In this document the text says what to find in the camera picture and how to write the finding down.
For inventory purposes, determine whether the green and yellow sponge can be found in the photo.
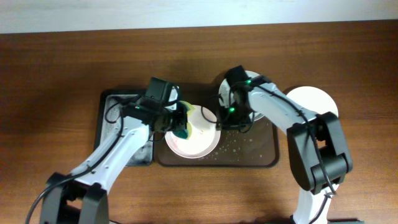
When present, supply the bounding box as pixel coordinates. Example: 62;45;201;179
172;101;195;139

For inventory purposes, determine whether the white plate with red stain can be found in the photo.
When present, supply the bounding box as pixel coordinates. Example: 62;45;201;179
165;105;221;159

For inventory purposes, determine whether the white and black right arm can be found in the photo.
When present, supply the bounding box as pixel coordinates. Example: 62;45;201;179
219;80;353;223

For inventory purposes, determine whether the clean white plate stack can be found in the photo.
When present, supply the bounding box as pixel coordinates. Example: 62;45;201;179
287;86;339;117

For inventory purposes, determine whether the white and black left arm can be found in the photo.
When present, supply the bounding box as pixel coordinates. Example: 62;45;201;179
37;101;191;223

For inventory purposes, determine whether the dark brown serving tray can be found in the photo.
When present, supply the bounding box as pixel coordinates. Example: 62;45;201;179
154;83;280;168

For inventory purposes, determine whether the black soapy water tray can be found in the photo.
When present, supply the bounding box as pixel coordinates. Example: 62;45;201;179
94;89;154;167

